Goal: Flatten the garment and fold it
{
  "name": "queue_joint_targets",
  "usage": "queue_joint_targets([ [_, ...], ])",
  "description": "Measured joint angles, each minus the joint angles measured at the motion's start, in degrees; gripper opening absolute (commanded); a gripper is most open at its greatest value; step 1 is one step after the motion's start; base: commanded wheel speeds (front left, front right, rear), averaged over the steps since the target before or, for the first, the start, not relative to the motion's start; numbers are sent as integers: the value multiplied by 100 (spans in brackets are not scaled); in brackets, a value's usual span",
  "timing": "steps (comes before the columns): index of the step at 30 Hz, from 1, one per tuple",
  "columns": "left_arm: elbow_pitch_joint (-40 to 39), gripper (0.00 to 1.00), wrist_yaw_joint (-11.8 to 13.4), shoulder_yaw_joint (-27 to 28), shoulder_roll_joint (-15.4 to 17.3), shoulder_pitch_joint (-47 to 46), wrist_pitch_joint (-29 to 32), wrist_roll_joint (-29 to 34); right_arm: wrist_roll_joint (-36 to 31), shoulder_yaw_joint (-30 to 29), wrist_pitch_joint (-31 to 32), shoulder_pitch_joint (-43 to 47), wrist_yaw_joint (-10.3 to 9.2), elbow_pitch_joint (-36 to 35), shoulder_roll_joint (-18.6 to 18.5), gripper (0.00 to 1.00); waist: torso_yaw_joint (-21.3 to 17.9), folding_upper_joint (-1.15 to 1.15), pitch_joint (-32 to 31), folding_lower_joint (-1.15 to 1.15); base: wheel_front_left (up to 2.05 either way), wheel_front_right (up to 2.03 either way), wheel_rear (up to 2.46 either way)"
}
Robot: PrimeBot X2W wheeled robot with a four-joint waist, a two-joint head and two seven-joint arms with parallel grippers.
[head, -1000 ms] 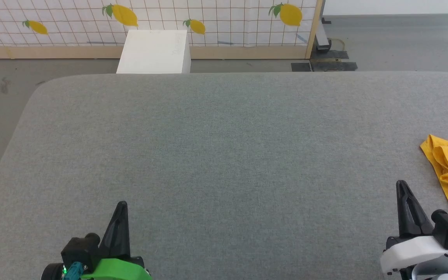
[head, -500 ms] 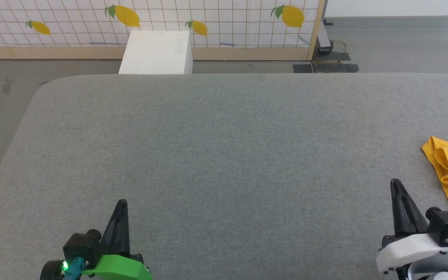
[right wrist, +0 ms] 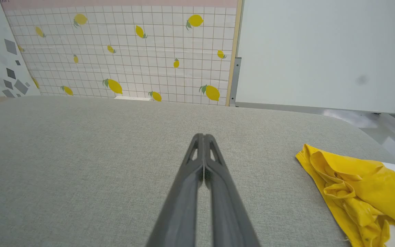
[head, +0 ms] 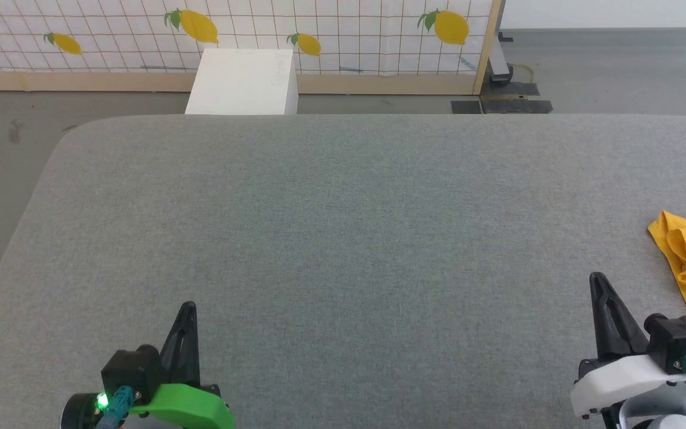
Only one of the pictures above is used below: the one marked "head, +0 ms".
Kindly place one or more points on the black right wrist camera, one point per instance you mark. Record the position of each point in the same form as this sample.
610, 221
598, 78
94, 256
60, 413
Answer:
679, 339

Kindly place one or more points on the white box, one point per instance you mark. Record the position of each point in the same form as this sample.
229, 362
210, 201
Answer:
242, 80

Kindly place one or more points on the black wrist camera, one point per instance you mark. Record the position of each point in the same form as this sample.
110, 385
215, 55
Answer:
679, 339
131, 372

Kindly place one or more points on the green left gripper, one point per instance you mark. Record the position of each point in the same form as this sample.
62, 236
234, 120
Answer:
191, 408

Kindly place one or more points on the black floor plate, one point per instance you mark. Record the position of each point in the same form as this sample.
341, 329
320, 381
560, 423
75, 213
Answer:
504, 104

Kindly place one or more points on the grey fabric sofa cushion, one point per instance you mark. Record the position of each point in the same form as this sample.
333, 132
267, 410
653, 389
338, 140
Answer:
343, 250

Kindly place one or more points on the grey metal partition foot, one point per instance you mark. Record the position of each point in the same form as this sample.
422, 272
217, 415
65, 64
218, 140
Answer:
499, 59

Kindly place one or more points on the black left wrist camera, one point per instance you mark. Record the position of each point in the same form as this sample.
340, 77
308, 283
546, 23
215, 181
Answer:
131, 372

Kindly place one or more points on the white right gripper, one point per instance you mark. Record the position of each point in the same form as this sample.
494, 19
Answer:
623, 381

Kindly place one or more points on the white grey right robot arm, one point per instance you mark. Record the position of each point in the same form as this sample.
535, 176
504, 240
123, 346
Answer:
658, 414

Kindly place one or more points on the lemon print partition screen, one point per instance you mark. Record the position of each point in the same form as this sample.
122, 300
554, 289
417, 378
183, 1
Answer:
349, 24

